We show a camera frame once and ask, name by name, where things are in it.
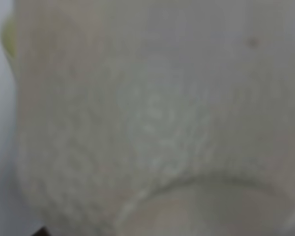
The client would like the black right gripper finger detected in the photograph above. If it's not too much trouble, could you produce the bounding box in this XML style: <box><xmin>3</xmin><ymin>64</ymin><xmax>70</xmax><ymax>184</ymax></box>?
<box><xmin>33</xmin><ymin>227</ymin><xmax>50</xmax><ymax>236</ymax></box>

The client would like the clear bottle red label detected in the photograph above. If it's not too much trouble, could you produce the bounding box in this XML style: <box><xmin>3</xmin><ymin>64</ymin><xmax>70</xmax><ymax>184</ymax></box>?
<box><xmin>14</xmin><ymin>0</ymin><xmax>295</xmax><ymax>236</ymax></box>

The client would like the pale yellow plastic cup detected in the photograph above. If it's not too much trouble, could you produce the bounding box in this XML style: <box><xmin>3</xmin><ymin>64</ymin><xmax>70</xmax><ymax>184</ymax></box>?
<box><xmin>0</xmin><ymin>15</ymin><xmax>16</xmax><ymax>59</ymax></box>

